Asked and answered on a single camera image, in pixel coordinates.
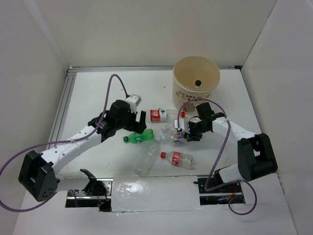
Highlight green plastic bottle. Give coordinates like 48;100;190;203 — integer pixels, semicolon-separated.
123;129;154;144

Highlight blue orange label bottle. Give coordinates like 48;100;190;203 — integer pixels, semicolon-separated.
160;131;187;146

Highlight small black label bottle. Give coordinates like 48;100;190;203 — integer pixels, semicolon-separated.
192;80;201;90

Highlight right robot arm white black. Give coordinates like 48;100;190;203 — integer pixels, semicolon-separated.
184;102;278;192

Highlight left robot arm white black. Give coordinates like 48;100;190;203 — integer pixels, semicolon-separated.
18;95;146;202

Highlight beige capybara bin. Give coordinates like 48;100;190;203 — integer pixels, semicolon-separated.
172;56;221;109

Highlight red white label bottle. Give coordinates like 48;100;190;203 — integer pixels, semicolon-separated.
146;109;178;123

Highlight clear bottle white cap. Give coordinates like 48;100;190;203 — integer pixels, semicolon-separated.
161;119;177;134

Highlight red label cola bottle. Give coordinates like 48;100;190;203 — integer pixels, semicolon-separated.
160;151;193;170

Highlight long clear bottle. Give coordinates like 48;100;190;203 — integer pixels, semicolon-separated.
134;140;161;177

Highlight white tape sheet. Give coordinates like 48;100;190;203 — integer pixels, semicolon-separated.
111;176;201;212

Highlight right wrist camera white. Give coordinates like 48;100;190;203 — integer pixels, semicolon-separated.
174;118;186;131

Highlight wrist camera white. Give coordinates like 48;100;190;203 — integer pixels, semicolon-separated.
125;94;141;113
174;118;186;131

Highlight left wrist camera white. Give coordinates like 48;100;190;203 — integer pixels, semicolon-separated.
125;94;141;113

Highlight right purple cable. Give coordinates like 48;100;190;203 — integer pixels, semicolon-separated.
178;97;258;215

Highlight purple cable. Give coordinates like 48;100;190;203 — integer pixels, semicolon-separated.
178;97;258;215
0;74;130;212

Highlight aluminium frame rail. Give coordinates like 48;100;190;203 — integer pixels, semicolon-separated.
49;66;248;141

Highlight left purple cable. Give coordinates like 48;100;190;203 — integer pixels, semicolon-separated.
0;74;130;212

